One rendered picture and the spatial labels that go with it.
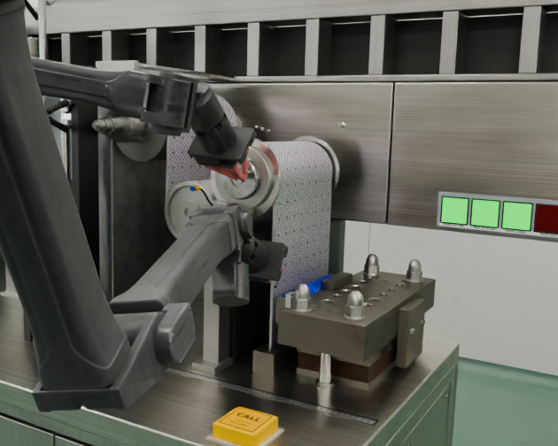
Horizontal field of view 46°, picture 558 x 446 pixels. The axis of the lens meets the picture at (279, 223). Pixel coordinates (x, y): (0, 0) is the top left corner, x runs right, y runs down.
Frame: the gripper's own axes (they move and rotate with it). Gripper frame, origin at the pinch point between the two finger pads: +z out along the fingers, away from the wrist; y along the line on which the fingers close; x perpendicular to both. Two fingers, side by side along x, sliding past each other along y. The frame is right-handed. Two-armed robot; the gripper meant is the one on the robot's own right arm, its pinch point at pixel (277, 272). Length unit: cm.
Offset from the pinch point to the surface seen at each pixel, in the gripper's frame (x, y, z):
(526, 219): 22.3, 37.7, 21.6
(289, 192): 14.3, 0.2, -3.7
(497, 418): -4, 8, 232
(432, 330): 38, -41, 275
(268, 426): -25.6, 13.5, -15.5
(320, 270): 5.4, 0.3, 17.0
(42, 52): 36, -61, -18
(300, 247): 6.9, 0.2, 6.0
